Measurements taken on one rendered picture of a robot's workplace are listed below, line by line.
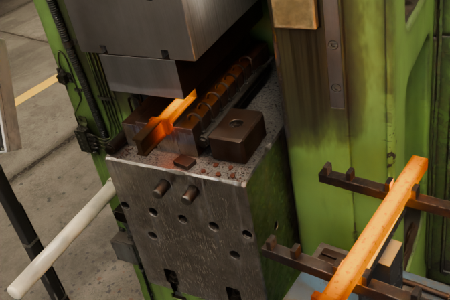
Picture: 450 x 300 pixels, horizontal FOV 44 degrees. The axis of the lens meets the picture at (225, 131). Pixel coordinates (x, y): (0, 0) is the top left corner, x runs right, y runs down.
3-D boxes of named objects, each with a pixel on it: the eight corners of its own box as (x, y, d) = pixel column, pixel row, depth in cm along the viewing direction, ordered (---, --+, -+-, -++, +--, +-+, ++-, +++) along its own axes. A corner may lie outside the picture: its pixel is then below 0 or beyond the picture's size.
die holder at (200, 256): (270, 320, 141) (244, 185, 117) (147, 282, 159) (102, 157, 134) (339, 181, 180) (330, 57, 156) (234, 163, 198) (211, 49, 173)
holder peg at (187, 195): (191, 207, 123) (189, 198, 121) (181, 205, 124) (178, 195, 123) (200, 195, 126) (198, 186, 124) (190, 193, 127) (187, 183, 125)
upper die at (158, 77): (184, 100, 119) (174, 60, 114) (110, 90, 128) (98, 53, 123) (263, 16, 148) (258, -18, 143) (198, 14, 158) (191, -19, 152)
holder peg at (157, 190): (162, 200, 126) (159, 191, 125) (153, 198, 128) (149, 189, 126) (171, 189, 129) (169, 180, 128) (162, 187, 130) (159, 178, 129)
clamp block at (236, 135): (246, 165, 122) (242, 141, 118) (212, 159, 126) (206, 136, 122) (268, 134, 130) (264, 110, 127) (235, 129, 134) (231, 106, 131)
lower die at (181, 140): (198, 157, 128) (191, 126, 123) (128, 144, 137) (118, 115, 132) (270, 67, 157) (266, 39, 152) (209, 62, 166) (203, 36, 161)
